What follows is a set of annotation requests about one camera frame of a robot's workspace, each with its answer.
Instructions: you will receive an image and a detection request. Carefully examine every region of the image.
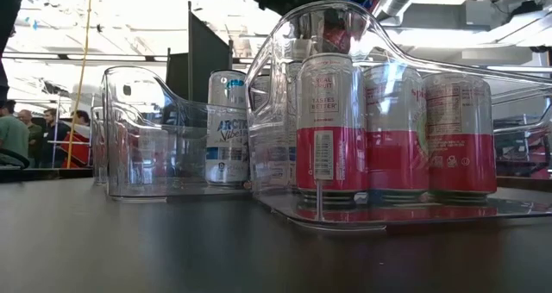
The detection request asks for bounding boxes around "clear plastic bin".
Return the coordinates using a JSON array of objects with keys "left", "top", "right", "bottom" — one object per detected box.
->
[
  {"left": 102, "top": 65, "right": 254, "bottom": 202},
  {"left": 244, "top": 0, "right": 552, "bottom": 233},
  {"left": 89, "top": 104, "right": 110, "bottom": 186}
]

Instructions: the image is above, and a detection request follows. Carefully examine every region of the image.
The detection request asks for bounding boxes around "person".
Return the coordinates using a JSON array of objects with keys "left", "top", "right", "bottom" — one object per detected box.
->
[
  {"left": 70, "top": 109, "right": 92, "bottom": 128},
  {"left": 41, "top": 107, "right": 72, "bottom": 169},
  {"left": 16, "top": 109, "right": 45, "bottom": 169},
  {"left": 0, "top": 98, "right": 30, "bottom": 170}
]

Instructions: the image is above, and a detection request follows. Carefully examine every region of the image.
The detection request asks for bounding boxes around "red and white panel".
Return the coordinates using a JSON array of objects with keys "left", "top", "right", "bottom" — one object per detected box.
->
[{"left": 59, "top": 122, "right": 107, "bottom": 170}]

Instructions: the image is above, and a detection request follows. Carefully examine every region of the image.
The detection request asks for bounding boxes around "red storage rack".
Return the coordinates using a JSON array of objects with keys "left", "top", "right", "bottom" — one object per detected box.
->
[{"left": 493, "top": 114, "right": 552, "bottom": 181}]

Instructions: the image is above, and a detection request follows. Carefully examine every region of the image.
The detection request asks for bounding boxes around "black curved armrest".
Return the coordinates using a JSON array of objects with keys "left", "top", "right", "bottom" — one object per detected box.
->
[{"left": 0, "top": 148, "right": 32, "bottom": 171}]

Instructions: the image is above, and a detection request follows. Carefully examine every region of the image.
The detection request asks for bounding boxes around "silver ventilation duct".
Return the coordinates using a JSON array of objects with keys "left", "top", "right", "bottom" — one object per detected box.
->
[{"left": 369, "top": 0, "right": 432, "bottom": 27}]

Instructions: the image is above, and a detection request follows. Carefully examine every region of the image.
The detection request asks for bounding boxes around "yellow cable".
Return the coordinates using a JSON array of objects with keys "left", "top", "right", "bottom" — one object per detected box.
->
[{"left": 65, "top": 0, "right": 95, "bottom": 170}]

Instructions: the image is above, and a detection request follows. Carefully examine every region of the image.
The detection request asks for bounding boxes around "silver metal rail stand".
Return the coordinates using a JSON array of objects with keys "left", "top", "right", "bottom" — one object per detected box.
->
[{"left": 46, "top": 93, "right": 97, "bottom": 170}]

